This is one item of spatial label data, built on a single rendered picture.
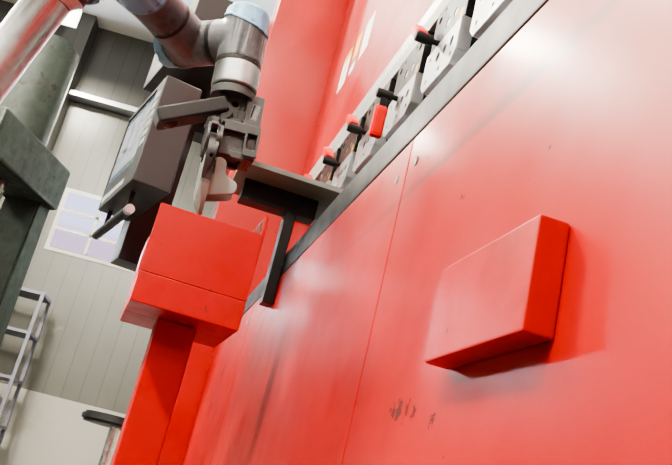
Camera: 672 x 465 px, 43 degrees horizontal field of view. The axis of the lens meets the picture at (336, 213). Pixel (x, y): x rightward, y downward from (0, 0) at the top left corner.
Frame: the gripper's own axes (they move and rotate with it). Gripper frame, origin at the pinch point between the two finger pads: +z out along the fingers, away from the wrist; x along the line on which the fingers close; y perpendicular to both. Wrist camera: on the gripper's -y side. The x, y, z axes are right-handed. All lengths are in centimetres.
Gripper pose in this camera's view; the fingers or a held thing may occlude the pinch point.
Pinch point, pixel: (196, 205)
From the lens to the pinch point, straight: 134.1
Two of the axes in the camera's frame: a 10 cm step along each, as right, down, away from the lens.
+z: -1.4, 9.4, -3.2
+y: 9.4, 2.3, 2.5
